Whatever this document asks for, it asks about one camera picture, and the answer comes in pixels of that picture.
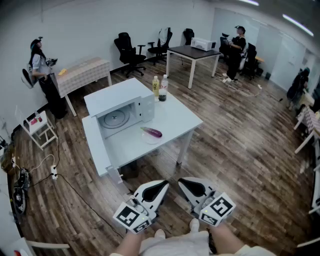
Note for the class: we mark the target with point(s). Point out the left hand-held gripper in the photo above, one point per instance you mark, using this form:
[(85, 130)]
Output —
[(130, 216)]

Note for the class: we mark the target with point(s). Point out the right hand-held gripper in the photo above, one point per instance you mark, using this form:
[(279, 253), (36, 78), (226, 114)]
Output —
[(217, 207)]

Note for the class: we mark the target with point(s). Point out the purple eggplant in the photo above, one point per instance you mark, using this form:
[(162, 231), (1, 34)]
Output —
[(153, 132)]

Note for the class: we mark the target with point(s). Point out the person's left forearm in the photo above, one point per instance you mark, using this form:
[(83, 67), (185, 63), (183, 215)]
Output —
[(131, 243)]

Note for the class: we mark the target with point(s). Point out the person's right forearm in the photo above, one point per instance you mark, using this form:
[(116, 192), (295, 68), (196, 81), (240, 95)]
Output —
[(225, 237)]

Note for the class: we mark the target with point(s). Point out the person's right white shoe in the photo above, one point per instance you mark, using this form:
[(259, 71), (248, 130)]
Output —
[(194, 225)]

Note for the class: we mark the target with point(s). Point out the person's white shoe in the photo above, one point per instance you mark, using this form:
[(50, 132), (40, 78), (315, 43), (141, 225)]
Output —
[(194, 225), (160, 233)]

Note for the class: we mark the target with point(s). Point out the person's left white shoe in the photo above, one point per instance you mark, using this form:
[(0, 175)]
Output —
[(160, 233)]

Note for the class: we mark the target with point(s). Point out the person's white clothing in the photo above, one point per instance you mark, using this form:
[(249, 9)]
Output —
[(180, 246)]

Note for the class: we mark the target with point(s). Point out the white square table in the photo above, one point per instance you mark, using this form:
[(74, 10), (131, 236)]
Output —
[(180, 117)]

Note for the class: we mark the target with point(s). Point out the white power strip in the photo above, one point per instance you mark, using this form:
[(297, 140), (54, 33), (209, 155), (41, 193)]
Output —
[(53, 172)]

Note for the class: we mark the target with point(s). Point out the yellow drink bottle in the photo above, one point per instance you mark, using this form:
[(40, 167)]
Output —
[(155, 87)]

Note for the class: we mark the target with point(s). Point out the clear bottle red label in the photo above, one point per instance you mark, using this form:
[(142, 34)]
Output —
[(163, 86)]

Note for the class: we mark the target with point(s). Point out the white table with toys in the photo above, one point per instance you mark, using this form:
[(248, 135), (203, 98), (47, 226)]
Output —
[(47, 245)]

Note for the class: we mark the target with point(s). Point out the black equipment bag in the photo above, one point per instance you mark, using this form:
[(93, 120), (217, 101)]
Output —
[(21, 190)]

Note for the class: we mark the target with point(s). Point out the small white side table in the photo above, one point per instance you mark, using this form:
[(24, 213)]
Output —
[(37, 125)]

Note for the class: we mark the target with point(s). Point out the dark top table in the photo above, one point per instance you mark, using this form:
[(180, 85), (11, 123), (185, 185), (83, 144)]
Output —
[(192, 52)]

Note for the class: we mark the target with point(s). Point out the small red bottle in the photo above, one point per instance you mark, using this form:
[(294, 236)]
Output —
[(38, 117)]

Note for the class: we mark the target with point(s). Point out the pink small item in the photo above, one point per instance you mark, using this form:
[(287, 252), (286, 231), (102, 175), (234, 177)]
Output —
[(33, 122)]

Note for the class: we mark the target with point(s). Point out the red toy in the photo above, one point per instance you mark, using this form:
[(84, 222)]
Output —
[(17, 253)]

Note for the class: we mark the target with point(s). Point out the yellow object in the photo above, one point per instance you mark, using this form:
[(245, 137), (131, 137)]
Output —
[(62, 72)]

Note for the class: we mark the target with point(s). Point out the white jacket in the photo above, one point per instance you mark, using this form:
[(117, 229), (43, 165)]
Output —
[(163, 35)]

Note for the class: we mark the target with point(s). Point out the ceiling light panel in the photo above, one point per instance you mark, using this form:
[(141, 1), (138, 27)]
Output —
[(248, 2), (297, 25)]

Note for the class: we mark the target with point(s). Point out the white frame rack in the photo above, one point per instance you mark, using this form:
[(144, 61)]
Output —
[(315, 190)]

